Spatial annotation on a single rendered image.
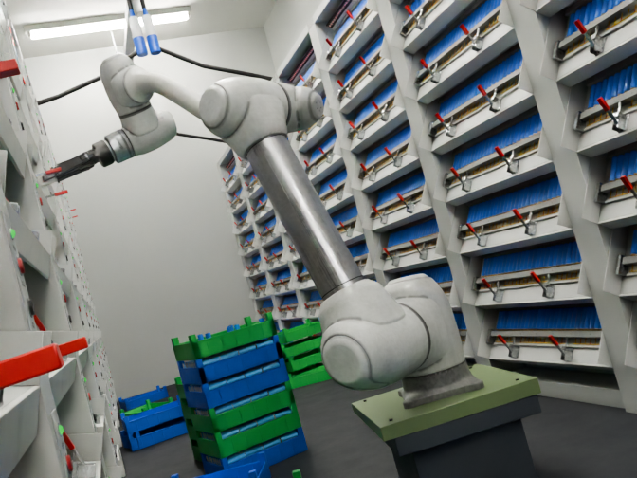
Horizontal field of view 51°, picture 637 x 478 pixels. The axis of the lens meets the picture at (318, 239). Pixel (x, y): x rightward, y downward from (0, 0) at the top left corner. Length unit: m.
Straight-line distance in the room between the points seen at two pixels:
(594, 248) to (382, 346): 0.76
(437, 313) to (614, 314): 0.56
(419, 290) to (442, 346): 0.13
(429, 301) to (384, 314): 0.18
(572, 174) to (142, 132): 1.20
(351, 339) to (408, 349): 0.13
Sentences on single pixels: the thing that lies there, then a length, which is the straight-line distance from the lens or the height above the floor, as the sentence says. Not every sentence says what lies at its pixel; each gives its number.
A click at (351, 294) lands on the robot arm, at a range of 1.34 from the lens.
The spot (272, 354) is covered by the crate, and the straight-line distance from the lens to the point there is 2.27.
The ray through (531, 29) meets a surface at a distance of 1.91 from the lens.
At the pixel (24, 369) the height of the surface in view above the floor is 0.56.
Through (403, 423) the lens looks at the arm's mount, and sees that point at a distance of 1.41.
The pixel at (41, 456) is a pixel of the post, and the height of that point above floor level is 0.47.
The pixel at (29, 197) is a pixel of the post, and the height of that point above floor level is 0.85.
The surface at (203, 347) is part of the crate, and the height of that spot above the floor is 0.43.
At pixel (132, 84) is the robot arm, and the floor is 1.21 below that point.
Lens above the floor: 0.56
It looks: 3 degrees up
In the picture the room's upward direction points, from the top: 15 degrees counter-clockwise
